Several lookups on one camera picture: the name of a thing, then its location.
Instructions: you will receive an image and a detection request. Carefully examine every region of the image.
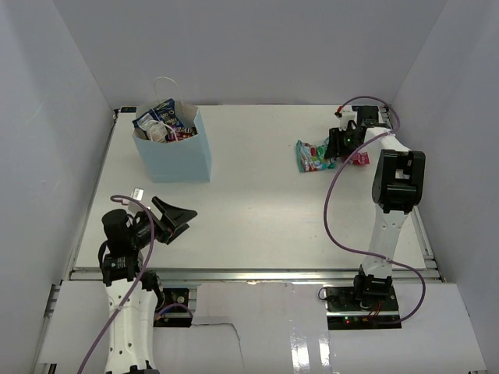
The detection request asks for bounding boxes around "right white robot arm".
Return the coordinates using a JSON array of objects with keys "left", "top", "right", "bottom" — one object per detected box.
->
[{"left": 323, "top": 106, "right": 426, "bottom": 311}]

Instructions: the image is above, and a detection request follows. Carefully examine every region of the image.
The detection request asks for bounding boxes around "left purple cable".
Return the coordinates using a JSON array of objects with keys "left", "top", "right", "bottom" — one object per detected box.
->
[{"left": 76, "top": 194, "right": 157, "bottom": 374}]

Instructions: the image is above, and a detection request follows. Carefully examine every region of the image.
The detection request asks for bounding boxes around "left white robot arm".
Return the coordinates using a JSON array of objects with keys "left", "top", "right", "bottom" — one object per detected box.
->
[{"left": 97, "top": 197, "right": 197, "bottom": 373}]

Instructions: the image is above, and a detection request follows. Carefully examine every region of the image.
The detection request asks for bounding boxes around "purple candy packet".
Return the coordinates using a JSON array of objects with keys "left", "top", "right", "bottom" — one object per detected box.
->
[{"left": 165, "top": 126, "right": 197, "bottom": 143}]

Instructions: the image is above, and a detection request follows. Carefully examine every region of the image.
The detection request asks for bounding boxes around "teal candy bag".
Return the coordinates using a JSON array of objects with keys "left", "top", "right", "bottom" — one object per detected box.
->
[{"left": 295, "top": 139, "right": 336, "bottom": 173}]

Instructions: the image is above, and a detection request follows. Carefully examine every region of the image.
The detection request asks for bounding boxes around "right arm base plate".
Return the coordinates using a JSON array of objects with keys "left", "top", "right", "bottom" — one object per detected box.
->
[{"left": 317, "top": 286, "right": 402, "bottom": 331}]

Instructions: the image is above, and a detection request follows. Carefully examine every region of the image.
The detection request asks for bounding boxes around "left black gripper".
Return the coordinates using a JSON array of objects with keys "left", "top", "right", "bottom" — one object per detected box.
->
[{"left": 129, "top": 196, "right": 196, "bottom": 248}]

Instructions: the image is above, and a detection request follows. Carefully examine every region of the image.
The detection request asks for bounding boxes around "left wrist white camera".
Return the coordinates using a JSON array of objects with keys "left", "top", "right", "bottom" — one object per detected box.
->
[{"left": 130, "top": 188, "right": 144, "bottom": 201}]

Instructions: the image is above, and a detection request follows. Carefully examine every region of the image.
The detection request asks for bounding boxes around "blue snack bag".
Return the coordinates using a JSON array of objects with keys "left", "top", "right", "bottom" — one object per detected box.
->
[{"left": 133, "top": 99, "right": 182, "bottom": 143}]

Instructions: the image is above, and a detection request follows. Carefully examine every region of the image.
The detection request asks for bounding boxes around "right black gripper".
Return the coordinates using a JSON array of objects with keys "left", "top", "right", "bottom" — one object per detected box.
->
[{"left": 325, "top": 127, "right": 363, "bottom": 159}]

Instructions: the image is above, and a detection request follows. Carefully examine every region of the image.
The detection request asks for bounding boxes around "small red candy packet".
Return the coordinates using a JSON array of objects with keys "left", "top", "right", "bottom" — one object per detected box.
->
[{"left": 349, "top": 152, "right": 370, "bottom": 166}]

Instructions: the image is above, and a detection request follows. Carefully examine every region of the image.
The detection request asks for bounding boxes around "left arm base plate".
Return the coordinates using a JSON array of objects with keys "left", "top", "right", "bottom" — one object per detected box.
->
[{"left": 154, "top": 288, "right": 193, "bottom": 328}]

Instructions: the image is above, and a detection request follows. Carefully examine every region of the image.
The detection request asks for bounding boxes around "light blue paper bag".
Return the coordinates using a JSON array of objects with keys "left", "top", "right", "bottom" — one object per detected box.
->
[{"left": 132, "top": 76, "right": 211, "bottom": 183}]

